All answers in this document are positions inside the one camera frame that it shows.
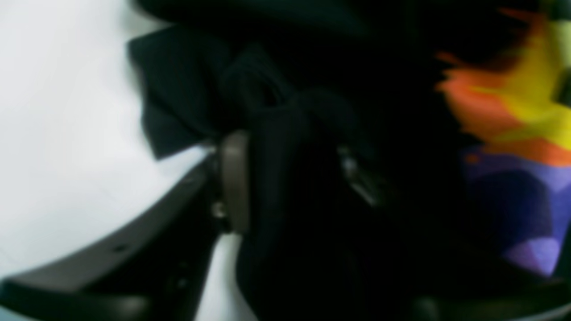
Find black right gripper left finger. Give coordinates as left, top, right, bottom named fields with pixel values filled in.
left=1, top=130, right=251, bottom=321

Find black printed T-shirt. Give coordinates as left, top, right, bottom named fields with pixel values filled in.
left=128, top=0, right=570, bottom=321

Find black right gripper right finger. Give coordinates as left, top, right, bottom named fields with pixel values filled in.
left=335, top=143, right=571, bottom=321

